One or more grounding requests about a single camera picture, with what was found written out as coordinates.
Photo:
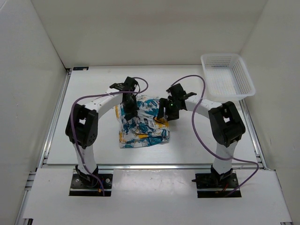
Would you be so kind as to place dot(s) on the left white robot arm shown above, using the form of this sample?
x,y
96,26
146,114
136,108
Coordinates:
x,y
82,125

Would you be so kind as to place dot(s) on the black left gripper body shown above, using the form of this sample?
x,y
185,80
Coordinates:
x,y
131,104

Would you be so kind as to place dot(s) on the white printed shorts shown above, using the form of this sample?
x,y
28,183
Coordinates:
x,y
145,129

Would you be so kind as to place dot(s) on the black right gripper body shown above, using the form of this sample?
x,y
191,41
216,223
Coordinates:
x,y
171,109

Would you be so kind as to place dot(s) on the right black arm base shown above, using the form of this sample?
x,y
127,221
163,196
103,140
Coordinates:
x,y
214,185

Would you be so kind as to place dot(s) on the dark label sticker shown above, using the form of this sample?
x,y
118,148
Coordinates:
x,y
80,68

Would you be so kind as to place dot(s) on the aluminium rail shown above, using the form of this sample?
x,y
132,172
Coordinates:
x,y
151,166

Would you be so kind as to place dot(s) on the white plastic mesh basket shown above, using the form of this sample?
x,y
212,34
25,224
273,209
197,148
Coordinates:
x,y
227,77

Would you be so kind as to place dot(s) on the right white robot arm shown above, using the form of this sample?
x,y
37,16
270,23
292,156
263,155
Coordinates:
x,y
226,124

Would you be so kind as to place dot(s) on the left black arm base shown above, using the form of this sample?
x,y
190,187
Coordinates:
x,y
82,185

